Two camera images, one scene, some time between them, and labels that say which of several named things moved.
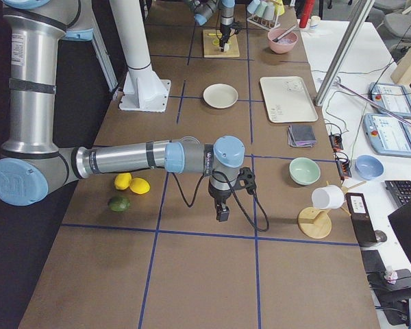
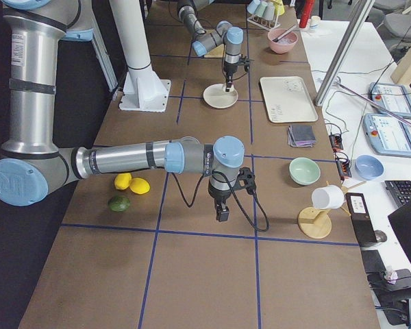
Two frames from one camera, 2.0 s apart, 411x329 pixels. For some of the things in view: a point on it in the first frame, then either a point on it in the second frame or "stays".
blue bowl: [368, 167] stays
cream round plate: [220, 95] stays
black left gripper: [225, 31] to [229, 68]
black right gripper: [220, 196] stays
